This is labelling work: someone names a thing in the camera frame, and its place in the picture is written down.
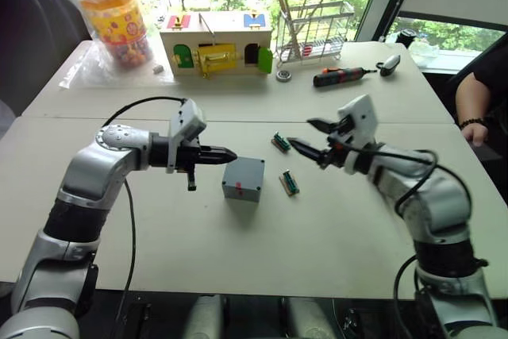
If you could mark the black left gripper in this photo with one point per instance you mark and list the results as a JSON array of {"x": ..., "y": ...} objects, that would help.
[{"x": 186, "y": 156}]

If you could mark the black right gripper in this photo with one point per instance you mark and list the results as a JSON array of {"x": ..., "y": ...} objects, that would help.
[{"x": 337, "y": 150}]

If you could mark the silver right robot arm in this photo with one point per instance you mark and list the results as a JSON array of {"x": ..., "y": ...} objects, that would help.
[{"x": 436, "y": 200}]

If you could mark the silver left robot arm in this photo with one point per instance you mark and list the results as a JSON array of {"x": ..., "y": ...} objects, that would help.
[{"x": 91, "y": 172}]

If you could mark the person's bare forearm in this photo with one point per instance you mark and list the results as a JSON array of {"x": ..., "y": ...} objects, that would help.
[{"x": 472, "y": 97}]

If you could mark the grey plastic box with lid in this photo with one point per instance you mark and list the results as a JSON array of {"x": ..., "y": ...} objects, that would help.
[{"x": 243, "y": 176}]

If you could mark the black red electric screwdriver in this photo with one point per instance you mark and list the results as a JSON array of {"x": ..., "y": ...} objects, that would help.
[{"x": 337, "y": 76}]

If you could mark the wooden lock box toy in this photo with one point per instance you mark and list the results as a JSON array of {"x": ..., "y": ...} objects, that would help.
[{"x": 214, "y": 33}]

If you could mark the colourful candy jar orange lid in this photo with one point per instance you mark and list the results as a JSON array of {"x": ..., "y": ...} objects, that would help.
[{"x": 119, "y": 25}]

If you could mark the person's bare hand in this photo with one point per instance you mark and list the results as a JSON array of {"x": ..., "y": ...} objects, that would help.
[{"x": 474, "y": 135}]

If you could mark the small green terminal block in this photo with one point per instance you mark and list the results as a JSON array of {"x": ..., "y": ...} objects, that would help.
[
  {"x": 289, "y": 183},
  {"x": 281, "y": 141}
]

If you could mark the small white eraser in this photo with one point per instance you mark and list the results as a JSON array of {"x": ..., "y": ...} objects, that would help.
[{"x": 158, "y": 69}]

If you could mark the white black handheld device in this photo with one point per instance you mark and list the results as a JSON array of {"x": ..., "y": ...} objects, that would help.
[{"x": 389, "y": 64}]

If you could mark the black round object on sill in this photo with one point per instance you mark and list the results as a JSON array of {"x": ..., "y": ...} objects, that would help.
[{"x": 405, "y": 37}]

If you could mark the clear crumpled plastic wrap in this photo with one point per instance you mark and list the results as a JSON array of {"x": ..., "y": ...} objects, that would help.
[{"x": 424, "y": 48}]

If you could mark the clear plastic bag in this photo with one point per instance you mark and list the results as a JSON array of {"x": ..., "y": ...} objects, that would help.
[{"x": 85, "y": 69}]

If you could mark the grey rounded shape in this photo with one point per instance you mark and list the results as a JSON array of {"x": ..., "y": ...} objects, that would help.
[{"x": 204, "y": 317}]

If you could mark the person's black shirt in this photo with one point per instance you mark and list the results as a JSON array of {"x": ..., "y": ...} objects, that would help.
[{"x": 494, "y": 61}]

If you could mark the black chair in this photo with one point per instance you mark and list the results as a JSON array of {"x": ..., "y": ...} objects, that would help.
[{"x": 35, "y": 37}]

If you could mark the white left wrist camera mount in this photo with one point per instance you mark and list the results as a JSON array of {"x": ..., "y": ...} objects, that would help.
[{"x": 186, "y": 120}]

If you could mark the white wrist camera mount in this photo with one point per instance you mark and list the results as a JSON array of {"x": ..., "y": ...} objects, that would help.
[
  {"x": 186, "y": 120},
  {"x": 363, "y": 114}
]

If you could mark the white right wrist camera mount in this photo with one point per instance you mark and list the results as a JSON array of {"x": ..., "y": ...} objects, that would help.
[{"x": 363, "y": 114}]

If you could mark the black window frame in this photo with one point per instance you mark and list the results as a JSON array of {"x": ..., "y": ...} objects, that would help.
[{"x": 381, "y": 1}]

